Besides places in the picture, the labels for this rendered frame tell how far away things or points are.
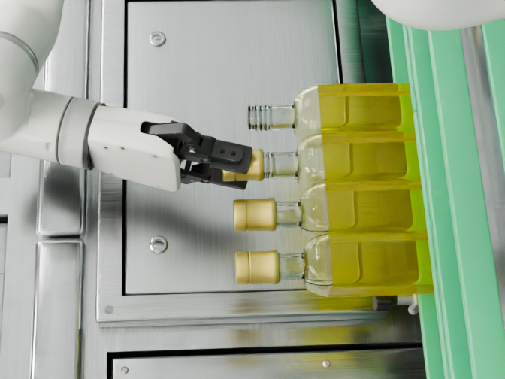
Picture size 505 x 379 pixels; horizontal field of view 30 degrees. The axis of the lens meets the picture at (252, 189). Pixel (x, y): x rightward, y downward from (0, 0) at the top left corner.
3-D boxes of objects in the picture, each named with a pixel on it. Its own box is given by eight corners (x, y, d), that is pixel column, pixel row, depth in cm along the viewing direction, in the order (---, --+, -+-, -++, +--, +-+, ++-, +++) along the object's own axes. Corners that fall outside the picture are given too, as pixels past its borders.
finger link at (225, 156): (185, 162, 100) (246, 176, 100) (184, 150, 97) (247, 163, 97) (192, 136, 101) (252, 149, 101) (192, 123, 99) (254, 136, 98)
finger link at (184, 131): (125, 140, 101) (169, 162, 103) (158, 121, 95) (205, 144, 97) (128, 131, 101) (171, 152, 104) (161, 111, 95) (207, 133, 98)
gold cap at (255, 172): (261, 156, 105) (221, 157, 104) (262, 143, 101) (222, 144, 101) (262, 186, 103) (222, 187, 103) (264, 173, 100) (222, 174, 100)
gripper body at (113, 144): (81, 183, 106) (178, 204, 106) (68, 144, 97) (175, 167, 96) (99, 125, 109) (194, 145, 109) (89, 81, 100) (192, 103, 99)
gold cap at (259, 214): (273, 204, 103) (232, 205, 102) (275, 192, 99) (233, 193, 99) (274, 235, 101) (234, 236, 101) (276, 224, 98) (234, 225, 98)
